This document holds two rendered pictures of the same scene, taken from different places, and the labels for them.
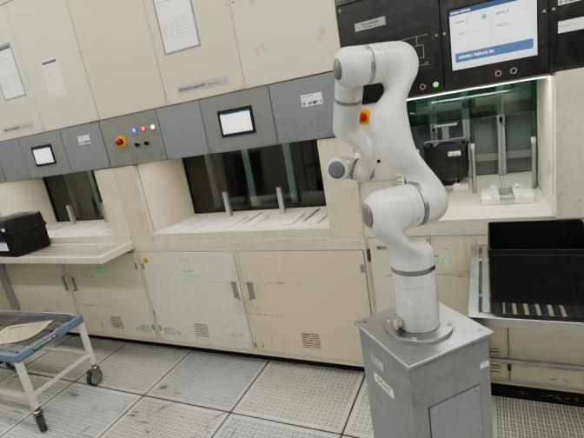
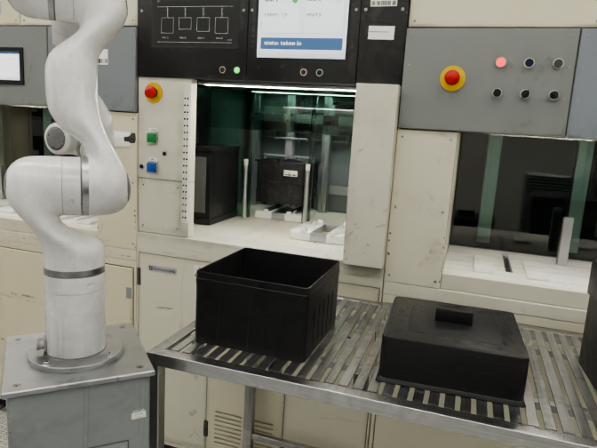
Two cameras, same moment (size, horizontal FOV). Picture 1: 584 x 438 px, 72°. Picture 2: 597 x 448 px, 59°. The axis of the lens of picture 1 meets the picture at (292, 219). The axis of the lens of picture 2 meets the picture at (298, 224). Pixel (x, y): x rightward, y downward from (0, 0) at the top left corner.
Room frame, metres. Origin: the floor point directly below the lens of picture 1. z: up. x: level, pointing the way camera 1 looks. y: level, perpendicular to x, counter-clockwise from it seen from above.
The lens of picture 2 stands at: (-0.08, -0.61, 1.28)
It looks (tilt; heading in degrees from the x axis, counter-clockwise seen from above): 11 degrees down; 351
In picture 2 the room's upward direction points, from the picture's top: 3 degrees clockwise
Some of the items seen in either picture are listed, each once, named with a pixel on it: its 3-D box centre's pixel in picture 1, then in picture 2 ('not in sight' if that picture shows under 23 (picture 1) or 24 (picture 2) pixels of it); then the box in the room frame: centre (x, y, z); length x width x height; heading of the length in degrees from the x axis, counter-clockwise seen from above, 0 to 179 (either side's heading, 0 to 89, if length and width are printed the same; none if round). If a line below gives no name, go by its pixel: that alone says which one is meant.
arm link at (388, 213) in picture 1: (398, 229); (56, 214); (1.05, -0.28, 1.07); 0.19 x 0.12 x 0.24; 104
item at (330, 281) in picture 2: (537, 259); (270, 299); (1.17, -0.74, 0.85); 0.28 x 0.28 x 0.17; 63
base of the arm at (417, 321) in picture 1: (415, 297); (75, 312); (1.05, -0.31, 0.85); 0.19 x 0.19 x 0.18
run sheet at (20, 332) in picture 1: (17, 331); not in sight; (2.18, 1.68, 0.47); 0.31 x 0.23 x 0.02; 85
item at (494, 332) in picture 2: not in sight; (451, 337); (0.98, -1.14, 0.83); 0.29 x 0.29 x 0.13; 66
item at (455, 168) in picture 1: (447, 154); (288, 173); (2.22, -0.91, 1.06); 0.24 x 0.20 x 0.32; 63
